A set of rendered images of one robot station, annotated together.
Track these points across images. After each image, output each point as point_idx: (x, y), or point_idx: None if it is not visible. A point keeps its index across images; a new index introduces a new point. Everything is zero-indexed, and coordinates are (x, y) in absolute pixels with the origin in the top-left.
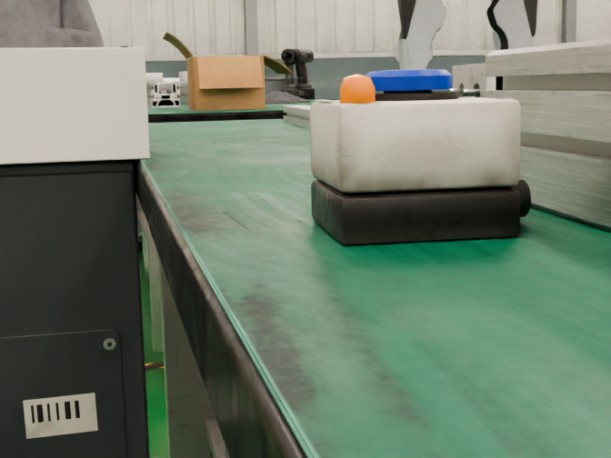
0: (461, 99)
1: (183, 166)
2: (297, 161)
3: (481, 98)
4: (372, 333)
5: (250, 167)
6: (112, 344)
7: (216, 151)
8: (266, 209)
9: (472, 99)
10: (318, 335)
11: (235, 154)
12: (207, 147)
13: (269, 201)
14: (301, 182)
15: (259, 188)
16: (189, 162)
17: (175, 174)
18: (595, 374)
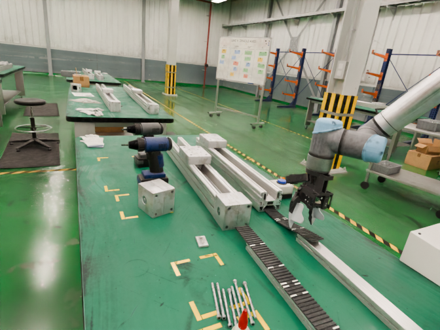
0: (275, 181)
1: (365, 241)
2: (346, 249)
3: (274, 181)
4: (269, 179)
5: (346, 238)
6: None
7: (406, 279)
8: (302, 203)
9: (274, 180)
10: (272, 179)
11: (384, 266)
12: (430, 296)
13: (306, 207)
14: (315, 220)
15: None
16: (375, 250)
17: (351, 231)
18: None
